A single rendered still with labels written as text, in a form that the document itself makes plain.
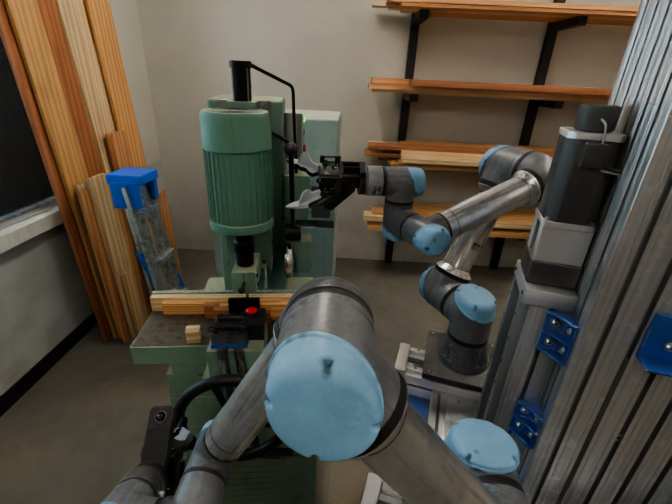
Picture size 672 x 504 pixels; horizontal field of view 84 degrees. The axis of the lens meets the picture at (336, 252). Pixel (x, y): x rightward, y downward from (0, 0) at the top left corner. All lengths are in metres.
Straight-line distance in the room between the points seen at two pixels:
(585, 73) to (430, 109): 1.18
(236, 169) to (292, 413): 0.70
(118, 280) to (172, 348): 1.48
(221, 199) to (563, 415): 0.89
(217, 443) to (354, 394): 0.39
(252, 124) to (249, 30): 2.44
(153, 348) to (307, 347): 0.84
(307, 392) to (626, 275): 0.55
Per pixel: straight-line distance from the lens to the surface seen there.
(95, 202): 2.44
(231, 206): 1.01
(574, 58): 3.67
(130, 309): 2.66
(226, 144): 0.97
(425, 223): 0.91
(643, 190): 0.70
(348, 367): 0.36
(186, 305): 1.26
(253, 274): 1.12
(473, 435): 0.76
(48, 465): 2.27
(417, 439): 0.48
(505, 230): 3.27
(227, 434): 0.69
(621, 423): 0.92
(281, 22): 3.34
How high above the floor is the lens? 1.60
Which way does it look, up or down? 25 degrees down
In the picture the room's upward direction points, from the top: 3 degrees clockwise
